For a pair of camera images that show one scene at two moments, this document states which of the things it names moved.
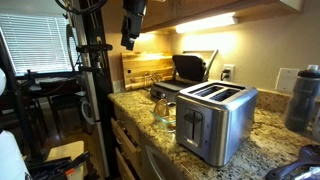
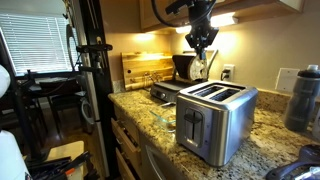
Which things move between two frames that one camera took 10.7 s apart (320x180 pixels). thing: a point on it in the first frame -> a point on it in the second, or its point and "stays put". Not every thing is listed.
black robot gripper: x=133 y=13 -> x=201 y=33
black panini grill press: x=191 y=67 stays put
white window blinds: x=37 y=44 stays put
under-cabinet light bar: x=215 y=22 stays put
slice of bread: x=161 y=108 -> x=198 y=69
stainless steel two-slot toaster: x=215 y=120 stays put
